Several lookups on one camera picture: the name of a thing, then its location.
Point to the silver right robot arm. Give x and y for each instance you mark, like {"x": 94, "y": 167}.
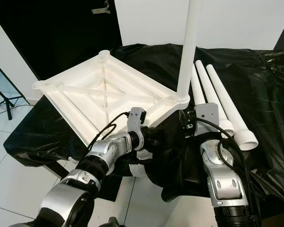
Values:
{"x": 222, "y": 184}

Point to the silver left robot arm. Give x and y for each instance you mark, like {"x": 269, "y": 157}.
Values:
{"x": 66, "y": 208}

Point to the black shiny table cover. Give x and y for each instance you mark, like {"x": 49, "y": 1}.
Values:
{"x": 265, "y": 94}

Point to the black tripod stand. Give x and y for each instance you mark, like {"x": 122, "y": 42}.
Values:
{"x": 7, "y": 105}

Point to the black work table leg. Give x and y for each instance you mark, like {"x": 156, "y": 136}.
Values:
{"x": 57, "y": 175}

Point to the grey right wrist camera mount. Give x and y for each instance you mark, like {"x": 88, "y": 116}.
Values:
{"x": 207, "y": 116}

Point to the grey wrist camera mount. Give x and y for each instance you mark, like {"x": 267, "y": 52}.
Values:
{"x": 136, "y": 123}
{"x": 207, "y": 116}

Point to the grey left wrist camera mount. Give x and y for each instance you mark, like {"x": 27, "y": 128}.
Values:
{"x": 136, "y": 123}

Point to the white work table frame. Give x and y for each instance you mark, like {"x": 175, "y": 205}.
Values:
{"x": 139, "y": 168}

